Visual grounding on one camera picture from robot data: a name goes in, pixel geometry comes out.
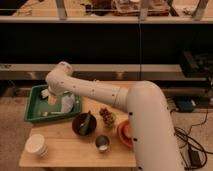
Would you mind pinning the white plastic fork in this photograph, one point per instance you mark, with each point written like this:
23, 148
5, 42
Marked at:
50, 113

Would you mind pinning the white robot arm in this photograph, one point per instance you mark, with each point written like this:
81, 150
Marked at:
153, 135

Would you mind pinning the dark purple bowl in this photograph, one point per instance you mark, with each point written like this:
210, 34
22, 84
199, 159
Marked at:
79, 120

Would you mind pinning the orange bowl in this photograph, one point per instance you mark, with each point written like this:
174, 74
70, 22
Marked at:
124, 134

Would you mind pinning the brown grape cluster toy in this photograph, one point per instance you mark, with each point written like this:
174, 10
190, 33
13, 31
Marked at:
108, 117

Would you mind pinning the clear plastic bag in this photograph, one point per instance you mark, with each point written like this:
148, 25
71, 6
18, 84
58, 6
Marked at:
67, 103

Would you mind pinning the green plastic tray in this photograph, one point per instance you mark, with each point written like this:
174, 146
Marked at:
36, 105

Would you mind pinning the metal shelf rack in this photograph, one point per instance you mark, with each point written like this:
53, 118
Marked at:
103, 39

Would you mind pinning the green vegetable toy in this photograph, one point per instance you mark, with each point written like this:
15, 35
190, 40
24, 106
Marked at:
84, 126

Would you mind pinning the small metal cup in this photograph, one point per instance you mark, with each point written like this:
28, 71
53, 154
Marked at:
102, 143

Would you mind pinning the white dish brush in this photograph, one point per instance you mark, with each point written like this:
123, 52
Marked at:
44, 93

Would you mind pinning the black power adapter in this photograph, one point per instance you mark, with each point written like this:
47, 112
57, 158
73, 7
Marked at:
185, 104

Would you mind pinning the dark box on shelf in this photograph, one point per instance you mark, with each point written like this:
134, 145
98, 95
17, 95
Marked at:
196, 65

